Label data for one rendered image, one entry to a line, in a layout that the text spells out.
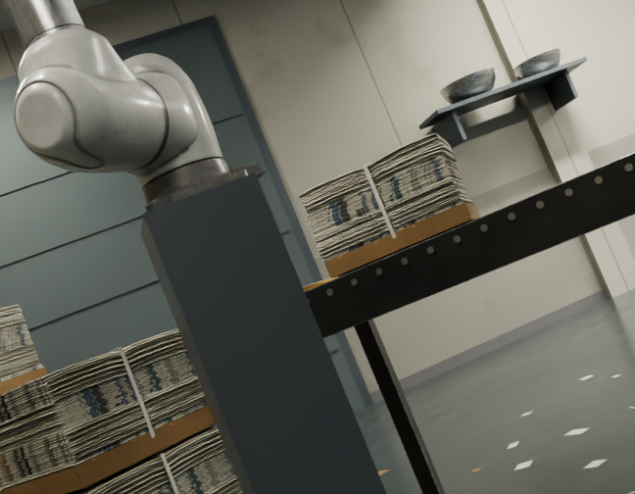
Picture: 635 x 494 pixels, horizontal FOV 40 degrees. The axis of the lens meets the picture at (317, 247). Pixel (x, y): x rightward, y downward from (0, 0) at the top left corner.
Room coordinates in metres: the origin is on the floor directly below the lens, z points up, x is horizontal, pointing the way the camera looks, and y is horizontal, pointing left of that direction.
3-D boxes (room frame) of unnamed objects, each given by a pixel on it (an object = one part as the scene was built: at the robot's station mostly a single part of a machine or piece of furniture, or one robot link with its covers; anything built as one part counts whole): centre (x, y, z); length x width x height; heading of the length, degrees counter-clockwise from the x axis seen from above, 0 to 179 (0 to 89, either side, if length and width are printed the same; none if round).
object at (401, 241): (2.26, -0.22, 0.83); 0.28 x 0.06 x 0.04; 165
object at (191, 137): (1.53, 0.18, 1.17); 0.18 x 0.16 x 0.22; 156
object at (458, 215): (2.24, -0.32, 0.83); 0.29 x 0.16 x 0.04; 165
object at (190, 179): (1.54, 0.15, 1.03); 0.22 x 0.18 x 0.06; 105
